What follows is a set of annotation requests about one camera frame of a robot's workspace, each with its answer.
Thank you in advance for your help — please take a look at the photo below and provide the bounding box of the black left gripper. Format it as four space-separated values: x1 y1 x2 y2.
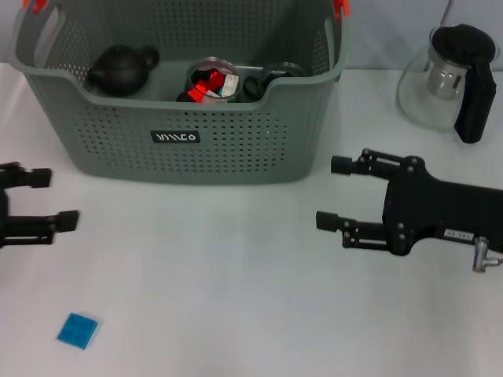
0 161 81 249

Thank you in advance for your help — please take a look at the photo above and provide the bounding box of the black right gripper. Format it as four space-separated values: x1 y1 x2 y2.
315 148 503 258

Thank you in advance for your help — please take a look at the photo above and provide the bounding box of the blue square brick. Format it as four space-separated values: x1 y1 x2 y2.
57 312 100 350

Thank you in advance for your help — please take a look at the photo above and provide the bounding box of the white translucent brick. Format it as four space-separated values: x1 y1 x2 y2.
219 74 240 98

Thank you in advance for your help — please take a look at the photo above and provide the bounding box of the dark red curved brick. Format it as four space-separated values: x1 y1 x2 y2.
207 68 225 90

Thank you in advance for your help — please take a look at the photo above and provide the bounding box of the large red slope brick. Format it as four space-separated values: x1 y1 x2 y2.
187 78 211 103

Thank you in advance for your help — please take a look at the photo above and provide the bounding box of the grey perforated storage bin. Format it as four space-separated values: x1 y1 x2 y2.
11 0 353 185

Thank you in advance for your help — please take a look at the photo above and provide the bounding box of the black clay teapot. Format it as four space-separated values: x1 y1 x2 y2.
86 44 161 97

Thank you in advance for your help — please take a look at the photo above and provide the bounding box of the right gripper cable connector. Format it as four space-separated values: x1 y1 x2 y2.
471 236 503 273

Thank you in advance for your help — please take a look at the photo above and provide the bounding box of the glass pitcher black handle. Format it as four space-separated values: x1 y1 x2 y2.
396 23 502 145

